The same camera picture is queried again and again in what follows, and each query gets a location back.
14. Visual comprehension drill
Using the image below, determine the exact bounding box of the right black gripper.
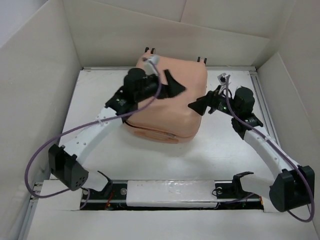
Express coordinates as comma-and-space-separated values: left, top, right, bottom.
187, 84, 240, 118

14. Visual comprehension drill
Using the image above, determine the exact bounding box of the pink hard-shell suitcase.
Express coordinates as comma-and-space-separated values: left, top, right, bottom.
124, 48, 208, 144

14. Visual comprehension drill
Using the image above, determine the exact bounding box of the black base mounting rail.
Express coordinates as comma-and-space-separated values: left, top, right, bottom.
80, 180, 264, 211

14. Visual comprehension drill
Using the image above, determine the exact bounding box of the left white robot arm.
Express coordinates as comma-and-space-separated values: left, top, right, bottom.
48, 68, 186, 199

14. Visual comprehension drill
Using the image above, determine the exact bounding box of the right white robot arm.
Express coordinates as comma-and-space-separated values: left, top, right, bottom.
188, 86, 315, 212

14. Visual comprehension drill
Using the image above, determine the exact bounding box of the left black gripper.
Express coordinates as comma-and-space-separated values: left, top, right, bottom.
134, 69, 184, 103

